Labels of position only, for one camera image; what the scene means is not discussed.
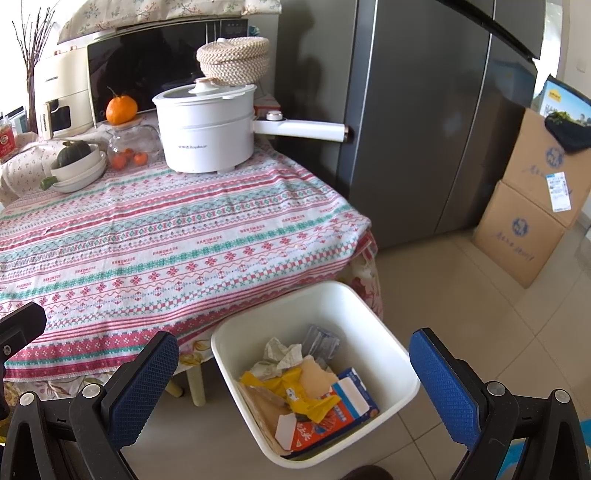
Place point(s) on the woven basket with lid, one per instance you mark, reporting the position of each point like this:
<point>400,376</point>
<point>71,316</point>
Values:
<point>235,62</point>

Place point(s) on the white electric pot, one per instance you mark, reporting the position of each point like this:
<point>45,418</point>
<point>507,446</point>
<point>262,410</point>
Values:
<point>203,138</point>

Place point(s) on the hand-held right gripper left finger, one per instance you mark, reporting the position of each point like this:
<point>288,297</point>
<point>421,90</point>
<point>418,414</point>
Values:
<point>138,392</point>

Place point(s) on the floral cloth cover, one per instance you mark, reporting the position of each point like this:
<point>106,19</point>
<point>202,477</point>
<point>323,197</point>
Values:
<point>138,14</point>

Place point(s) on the dried branches in vase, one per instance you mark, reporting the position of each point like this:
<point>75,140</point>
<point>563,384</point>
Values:
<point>32,69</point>

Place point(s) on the blue printed box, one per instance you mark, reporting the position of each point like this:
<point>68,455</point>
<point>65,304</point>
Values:
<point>563,99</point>

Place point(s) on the black object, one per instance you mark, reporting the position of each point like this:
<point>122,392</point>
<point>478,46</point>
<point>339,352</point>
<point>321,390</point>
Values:
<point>570,134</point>

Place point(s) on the green squash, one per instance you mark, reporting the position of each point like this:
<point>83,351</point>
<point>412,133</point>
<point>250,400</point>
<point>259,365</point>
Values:
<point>71,152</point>

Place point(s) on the red snack packets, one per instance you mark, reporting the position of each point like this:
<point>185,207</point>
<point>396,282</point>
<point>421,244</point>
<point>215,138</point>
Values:
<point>7,141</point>

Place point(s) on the grey refrigerator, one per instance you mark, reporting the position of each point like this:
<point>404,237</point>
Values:
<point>415,115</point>

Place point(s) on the yellow wrapper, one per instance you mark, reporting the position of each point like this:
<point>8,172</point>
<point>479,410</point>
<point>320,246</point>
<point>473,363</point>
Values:
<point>300,394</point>

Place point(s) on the small green vegetable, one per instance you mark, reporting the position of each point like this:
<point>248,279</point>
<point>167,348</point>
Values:
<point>48,183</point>

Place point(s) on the clear plastic bottle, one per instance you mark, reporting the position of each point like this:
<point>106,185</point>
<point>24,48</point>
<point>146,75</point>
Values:
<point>321,341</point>

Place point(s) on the microwave oven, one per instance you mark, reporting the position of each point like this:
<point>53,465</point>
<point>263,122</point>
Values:
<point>152,69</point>

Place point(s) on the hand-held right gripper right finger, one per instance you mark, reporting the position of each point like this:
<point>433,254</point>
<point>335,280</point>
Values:
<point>443,392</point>

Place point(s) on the cream air fryer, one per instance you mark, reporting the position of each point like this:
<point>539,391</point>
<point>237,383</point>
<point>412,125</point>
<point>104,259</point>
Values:
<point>64,83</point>

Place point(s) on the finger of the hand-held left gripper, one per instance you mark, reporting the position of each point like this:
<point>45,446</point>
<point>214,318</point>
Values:
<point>21,325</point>

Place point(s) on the striped patterned tablecloth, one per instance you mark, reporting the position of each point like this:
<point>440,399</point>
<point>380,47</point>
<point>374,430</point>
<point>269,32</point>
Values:
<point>184,258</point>

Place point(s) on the small white tissue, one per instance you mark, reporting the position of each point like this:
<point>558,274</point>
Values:
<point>281,350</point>

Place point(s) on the floral under tablecloth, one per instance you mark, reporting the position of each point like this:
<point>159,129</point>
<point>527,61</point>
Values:
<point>367,277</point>

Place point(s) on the glass jar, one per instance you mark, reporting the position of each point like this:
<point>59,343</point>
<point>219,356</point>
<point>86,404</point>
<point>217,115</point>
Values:
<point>134,141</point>

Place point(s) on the cardboard box with label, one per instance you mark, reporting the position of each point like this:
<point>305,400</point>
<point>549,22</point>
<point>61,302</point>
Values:
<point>535,157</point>

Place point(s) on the brown cardboard piece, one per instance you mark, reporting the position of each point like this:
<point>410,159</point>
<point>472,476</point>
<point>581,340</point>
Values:
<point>263,410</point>

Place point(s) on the small red white box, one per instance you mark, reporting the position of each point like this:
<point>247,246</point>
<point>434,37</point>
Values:
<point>268,104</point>

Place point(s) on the orange mandarin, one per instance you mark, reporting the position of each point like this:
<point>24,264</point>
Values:
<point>121,110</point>

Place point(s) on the dark brown object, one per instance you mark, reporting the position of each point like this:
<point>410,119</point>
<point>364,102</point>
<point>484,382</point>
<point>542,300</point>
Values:
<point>367,474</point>

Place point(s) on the white plastic bin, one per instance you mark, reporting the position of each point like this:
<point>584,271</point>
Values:
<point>277,314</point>

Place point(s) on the floral side cloth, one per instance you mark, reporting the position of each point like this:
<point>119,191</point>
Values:
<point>27,170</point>

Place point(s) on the white table leg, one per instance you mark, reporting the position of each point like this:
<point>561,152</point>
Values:
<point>196,387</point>

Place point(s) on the torn paper carton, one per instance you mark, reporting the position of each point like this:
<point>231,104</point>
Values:
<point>318,436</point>

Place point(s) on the white bowl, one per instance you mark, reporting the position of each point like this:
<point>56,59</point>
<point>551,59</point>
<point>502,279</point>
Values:
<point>81,175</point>

